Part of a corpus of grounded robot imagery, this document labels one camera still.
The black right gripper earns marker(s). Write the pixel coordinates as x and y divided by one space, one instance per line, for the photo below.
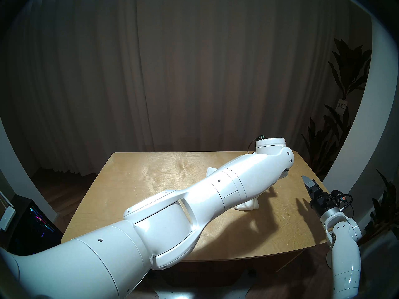
322 201

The white t-shirt with red print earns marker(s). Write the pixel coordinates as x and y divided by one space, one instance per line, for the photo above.
249 205

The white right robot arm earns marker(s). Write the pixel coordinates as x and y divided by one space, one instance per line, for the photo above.
343 248

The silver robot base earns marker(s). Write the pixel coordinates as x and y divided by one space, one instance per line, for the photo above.
202 294

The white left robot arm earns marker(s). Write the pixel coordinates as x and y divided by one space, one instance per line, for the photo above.
174 214

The dark plant in white pot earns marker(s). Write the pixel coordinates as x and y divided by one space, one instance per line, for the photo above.
383 208

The white round plant pot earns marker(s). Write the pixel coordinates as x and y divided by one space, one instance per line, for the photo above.
328 259

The white plant label tag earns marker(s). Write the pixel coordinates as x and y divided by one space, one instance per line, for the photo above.
341 106

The tall dark leafy plant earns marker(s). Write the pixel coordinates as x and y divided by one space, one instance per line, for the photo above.
349 68

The beige pleated curtain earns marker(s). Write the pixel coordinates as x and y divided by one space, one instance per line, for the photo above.
187 68

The black computer tower with lights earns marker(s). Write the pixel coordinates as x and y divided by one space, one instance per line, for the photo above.
31 226

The small white box device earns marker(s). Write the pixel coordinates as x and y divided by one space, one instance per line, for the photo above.
7 217

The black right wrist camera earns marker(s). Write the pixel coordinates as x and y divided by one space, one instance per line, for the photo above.
339 197

